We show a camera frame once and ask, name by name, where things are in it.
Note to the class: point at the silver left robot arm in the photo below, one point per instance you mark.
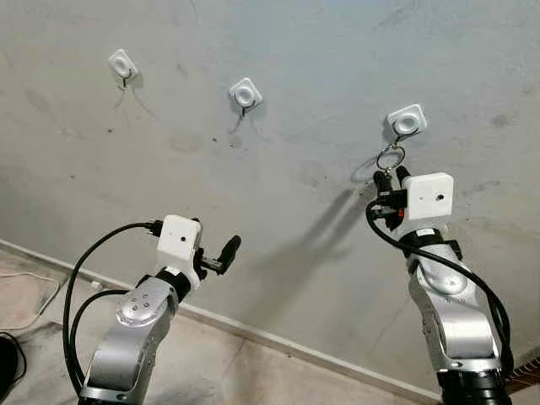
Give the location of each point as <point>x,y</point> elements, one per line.
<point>131,337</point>

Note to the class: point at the red brick tile strip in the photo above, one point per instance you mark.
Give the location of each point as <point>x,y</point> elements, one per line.
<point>525,375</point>

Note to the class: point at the black floor object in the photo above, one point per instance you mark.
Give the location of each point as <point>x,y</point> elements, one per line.
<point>7,363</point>

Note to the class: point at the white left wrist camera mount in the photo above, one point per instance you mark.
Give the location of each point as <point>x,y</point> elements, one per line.
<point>179,240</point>

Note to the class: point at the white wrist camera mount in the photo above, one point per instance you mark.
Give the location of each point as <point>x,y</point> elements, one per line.
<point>179,240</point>
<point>426,202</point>

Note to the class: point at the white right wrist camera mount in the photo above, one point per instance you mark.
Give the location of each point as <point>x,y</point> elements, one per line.
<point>426,202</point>

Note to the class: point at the white square adhesive wall hook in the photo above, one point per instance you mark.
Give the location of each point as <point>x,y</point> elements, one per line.
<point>123,63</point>
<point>407,122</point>
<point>245,93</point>

